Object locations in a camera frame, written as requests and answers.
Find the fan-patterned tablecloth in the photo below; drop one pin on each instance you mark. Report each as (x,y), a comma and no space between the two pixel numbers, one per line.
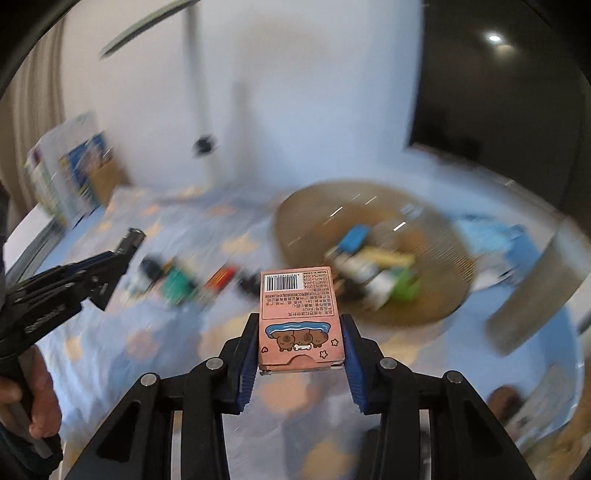
(184,369)

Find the person's left hand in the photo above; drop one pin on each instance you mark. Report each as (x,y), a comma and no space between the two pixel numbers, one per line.
(46,406)

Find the blue lighter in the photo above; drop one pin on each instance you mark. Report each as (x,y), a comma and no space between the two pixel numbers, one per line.
(355,240)

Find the amber ribbed glass bowl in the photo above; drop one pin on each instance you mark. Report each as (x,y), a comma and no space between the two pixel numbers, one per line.
(314,221)

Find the teal plastic tree figure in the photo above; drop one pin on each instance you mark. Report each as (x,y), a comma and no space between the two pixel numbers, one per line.
(179,286)

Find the yellow lighter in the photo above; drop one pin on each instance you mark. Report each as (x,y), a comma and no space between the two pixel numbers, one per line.
(388,257)

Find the black monitor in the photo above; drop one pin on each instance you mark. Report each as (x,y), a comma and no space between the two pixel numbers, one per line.
(498,92)

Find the black toy hair piece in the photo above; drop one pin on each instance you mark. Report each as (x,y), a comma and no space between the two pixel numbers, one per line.
(248,284)

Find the green translucent figure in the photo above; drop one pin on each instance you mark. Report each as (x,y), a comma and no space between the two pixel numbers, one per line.
(406,286)

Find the red lighter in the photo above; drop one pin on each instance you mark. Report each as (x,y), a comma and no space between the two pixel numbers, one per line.
(221,278)

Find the beige curtain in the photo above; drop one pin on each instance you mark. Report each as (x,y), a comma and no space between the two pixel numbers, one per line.
(27,92)

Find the white charger plug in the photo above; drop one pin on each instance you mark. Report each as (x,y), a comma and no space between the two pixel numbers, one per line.
(378,290)

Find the row of books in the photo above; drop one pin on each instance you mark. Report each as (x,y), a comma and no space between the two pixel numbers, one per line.
(64,170)

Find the cork pen holder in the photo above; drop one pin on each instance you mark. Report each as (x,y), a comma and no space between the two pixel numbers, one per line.
(108,182)

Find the pink cartoon card box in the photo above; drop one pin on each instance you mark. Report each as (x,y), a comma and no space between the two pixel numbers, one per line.
(300,323)

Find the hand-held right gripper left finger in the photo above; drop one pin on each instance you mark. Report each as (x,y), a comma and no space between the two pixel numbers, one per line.
(247,369)

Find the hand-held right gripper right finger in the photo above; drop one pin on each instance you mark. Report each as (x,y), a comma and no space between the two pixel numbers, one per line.
(353,369)

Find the black ball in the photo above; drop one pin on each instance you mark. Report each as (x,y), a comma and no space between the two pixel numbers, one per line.
(150,268)

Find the light blue crumpled item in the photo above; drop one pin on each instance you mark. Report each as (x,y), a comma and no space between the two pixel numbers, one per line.
(489,237)

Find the white lamp pole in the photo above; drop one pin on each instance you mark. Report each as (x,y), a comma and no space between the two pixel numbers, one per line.
(203,106)

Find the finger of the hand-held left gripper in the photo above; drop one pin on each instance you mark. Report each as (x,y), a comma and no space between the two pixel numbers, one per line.
(104,290)
(129,240)

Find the stack of papers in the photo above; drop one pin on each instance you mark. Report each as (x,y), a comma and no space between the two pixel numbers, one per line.
(32,240)

